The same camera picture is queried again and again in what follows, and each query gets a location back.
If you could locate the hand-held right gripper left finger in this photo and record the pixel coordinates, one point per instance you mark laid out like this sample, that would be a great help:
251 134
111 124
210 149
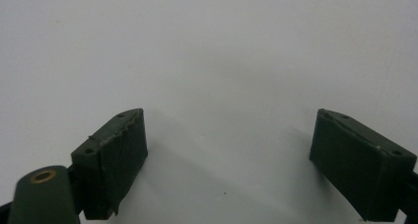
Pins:
111 164

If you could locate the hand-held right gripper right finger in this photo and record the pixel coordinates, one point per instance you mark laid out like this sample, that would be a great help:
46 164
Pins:
358 164

